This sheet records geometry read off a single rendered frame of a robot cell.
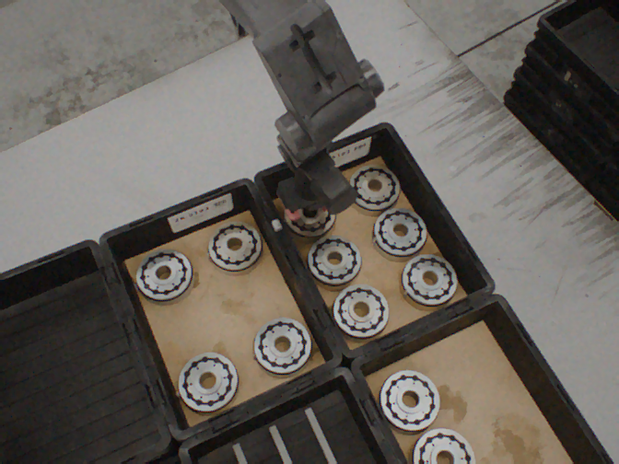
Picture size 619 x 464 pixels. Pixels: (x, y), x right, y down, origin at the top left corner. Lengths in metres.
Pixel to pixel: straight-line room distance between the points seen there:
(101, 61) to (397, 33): 1.33
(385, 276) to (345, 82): 0.67
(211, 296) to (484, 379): 0.52
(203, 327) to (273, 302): 0.14
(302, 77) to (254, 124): 0.97
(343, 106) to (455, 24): 2.19
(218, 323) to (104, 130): 0.62
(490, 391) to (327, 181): 0.48
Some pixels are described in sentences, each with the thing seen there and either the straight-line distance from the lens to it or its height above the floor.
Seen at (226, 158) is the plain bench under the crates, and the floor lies 0.70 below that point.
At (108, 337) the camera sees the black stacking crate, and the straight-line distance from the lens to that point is 1.26.
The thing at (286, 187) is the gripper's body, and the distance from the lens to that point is 1.19.
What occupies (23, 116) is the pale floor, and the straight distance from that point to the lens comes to 2.66.
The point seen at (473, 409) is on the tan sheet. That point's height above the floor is 0.83.
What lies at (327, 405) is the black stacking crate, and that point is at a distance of 1.18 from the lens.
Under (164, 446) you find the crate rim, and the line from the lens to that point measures 1.09.
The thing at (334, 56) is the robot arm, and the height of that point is 1.51.
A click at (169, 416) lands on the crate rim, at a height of 0.93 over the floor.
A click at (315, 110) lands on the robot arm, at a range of 0.64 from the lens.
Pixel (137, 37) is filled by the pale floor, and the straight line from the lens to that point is 2.77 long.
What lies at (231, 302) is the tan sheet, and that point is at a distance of 1.24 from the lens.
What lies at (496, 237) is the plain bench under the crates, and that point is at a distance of 1.49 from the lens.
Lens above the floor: 1.99
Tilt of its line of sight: 64 degrees down
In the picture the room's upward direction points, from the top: 2 degrees clockwise
